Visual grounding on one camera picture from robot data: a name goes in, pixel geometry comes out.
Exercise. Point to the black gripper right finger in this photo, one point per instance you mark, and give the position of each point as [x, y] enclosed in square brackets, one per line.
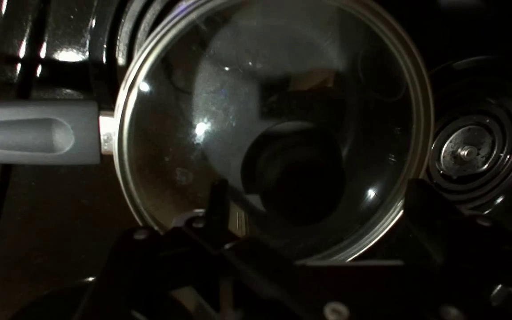
[480, 267]

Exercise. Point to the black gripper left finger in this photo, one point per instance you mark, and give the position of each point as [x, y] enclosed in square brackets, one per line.
[167, 273]

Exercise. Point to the electric coil burner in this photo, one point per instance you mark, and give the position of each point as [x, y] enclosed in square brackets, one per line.
[470, 152]

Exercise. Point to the glass lid with black knob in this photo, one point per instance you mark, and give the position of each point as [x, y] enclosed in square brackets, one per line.
[327, 72]

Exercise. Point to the black electric stove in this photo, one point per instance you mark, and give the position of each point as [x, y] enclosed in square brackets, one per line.
[475, 29]

